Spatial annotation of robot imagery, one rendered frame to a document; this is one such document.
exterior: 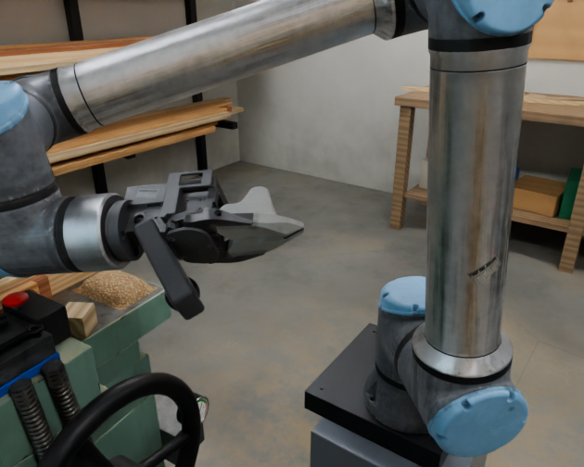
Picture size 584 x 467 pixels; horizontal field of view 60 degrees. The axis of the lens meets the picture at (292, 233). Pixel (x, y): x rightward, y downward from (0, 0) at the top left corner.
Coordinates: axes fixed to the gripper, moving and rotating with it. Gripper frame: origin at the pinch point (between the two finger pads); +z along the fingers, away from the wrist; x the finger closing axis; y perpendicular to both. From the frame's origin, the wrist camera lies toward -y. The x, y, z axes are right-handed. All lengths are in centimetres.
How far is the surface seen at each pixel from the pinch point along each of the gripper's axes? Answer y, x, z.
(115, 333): 0.6, 25.9, -33.3
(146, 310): 5.8, 29.4, -30.4
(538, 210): 144, 213, 103
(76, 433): -18.7, 7.3, -24.3
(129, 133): 192, 165, -136
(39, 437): -18.2, 11.7, -31.6
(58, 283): 10, 26, -46
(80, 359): -8.9, 11.9, -29.0
